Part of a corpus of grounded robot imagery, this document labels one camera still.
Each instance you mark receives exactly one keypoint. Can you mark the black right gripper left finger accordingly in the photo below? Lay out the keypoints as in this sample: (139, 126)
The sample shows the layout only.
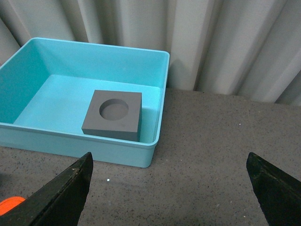
(60, 202)

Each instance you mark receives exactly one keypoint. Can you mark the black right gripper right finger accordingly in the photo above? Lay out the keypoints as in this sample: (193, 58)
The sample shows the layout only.
(278, 193)

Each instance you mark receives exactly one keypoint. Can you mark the orange cylinder part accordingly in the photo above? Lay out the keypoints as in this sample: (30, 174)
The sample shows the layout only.
(10, 203)

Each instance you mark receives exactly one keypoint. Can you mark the gray block with round hole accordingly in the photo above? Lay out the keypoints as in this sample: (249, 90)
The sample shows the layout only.
(114, 114)

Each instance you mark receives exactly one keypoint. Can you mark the light blue plastic box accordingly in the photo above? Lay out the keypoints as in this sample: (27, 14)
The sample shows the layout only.
(46, 88)

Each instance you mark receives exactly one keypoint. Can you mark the white pleated curtain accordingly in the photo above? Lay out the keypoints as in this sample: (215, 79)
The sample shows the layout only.
(250, 48)

